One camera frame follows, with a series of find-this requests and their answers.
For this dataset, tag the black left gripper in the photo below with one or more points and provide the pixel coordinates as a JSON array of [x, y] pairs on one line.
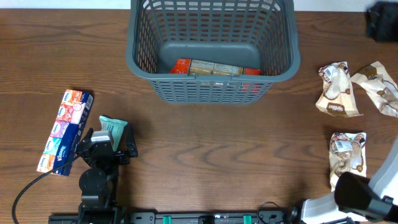
[[132, 151]]

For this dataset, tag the beige rice bag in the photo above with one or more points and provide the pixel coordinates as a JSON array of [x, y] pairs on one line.
[[337, 98]]

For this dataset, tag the orange and tan cracker pack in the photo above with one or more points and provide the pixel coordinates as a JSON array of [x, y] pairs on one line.
[[200, 67]]

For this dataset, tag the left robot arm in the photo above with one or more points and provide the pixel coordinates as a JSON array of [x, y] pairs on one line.
[[99, 184]]

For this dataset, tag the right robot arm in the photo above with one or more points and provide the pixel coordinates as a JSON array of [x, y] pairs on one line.
[[357, 197]]

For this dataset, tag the mint green wipes pack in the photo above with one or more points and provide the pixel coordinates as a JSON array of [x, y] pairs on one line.
[[115, 126]]

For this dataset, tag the Kleenex tissue multipack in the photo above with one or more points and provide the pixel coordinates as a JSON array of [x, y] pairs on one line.
[[66, 133]]

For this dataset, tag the beige grain bag far right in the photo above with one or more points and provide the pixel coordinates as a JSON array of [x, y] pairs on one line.
[[379, 86]]

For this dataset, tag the beige grain bag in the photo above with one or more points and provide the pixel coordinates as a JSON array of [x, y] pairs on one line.
[[347, 153], [379, 86]]

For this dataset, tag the grey plastic slotted basket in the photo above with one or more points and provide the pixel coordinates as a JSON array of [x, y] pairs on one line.
[[251, 34]]

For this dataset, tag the beige grain bag near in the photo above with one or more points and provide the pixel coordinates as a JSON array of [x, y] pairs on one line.
[[347, 153]]

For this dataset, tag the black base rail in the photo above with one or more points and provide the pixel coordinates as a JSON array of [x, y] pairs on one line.
[[269, 213]]

